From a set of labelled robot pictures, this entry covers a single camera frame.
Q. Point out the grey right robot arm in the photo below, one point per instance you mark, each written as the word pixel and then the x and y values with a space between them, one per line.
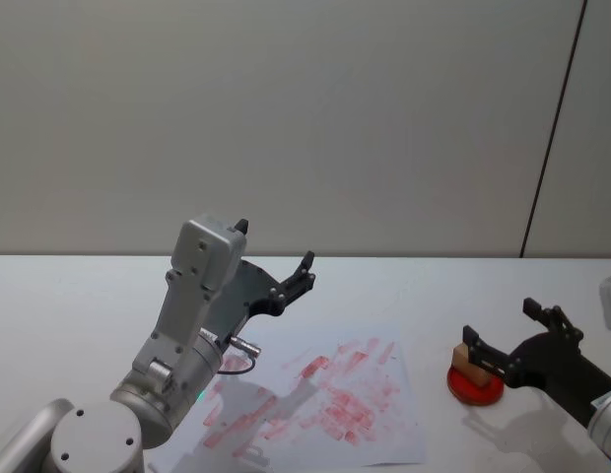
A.
pixel 606 426

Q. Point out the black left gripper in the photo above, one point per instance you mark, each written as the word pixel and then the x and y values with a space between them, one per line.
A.
pixel 251 295

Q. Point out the round red ink pad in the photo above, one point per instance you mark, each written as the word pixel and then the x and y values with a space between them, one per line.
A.
pixel 470 395

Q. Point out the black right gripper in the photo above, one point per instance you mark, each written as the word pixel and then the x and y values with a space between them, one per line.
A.
pixel 557 367

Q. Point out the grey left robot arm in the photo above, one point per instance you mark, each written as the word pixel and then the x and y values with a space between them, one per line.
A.
pixel 187 305

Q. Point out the white paper with red marks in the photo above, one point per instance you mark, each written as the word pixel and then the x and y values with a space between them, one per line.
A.
pixel 374 433

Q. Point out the wooden stamp block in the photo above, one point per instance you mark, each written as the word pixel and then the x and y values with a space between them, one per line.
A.
pixel 460 358

